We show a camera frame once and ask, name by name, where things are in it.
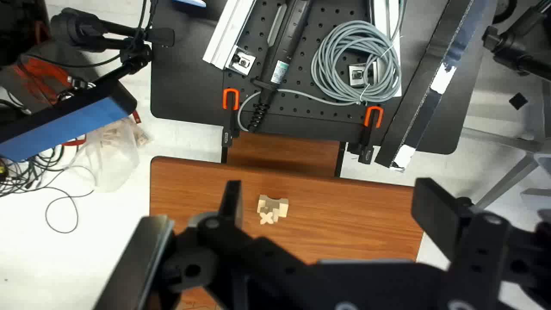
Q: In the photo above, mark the black metal bar white labels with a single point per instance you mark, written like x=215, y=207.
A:
x=427, y=69

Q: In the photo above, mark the stepped wooden block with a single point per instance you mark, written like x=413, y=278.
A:
x=277, y=205

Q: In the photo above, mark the silver aluminium extrusion rail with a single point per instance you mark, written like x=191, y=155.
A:
x=225, y=35

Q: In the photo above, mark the orange black bar clamp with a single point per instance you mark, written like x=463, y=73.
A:
x=230, y=99
x=372, y=116

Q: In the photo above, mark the black equipment case blue side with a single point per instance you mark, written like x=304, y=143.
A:
x=56, y=126

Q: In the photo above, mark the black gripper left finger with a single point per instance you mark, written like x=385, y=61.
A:
x=148, y=259

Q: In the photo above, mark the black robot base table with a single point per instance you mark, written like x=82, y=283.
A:
x=182, y=75

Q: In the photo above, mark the small black floor square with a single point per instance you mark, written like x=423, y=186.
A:
x=516, y=100

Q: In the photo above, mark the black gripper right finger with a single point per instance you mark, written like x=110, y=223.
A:
x=482, y=247

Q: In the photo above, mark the grey metal frame leg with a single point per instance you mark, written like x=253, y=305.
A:
x=509, y=174

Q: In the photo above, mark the black cylindrical tool silver label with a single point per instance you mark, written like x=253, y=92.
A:
x=280, y=69

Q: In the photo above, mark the black tripod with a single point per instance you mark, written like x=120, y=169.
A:
x=103, y=31

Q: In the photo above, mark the clear plastic bag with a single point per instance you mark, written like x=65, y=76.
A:
x=113, y=155

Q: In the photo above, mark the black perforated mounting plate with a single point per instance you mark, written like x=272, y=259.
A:
x=320, y=118

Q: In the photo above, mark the cross-shaped wooden block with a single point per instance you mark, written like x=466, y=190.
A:
x=265, y=217

